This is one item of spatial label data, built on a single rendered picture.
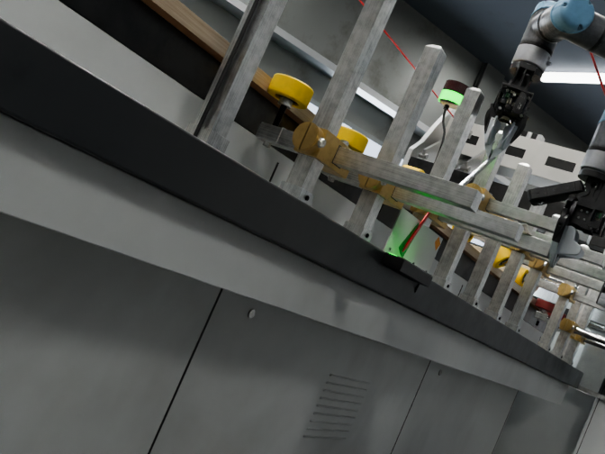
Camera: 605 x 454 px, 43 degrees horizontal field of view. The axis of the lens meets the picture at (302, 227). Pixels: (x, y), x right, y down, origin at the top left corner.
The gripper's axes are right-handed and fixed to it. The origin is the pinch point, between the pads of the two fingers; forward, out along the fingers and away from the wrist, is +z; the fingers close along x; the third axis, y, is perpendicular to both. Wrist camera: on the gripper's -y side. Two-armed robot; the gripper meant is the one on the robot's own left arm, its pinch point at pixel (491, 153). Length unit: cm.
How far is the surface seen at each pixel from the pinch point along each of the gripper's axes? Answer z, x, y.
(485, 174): 0.1, 0.1, -21.7
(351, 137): 11.9, -26.6, 19.0
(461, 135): -0.9, -7.5, 2.1
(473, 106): -7.9, -7.7, 2.1
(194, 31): 13, -48, 60
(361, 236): 30.4, -15.5, 25.9
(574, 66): -250, 22, -573
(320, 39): -168, -204, -507
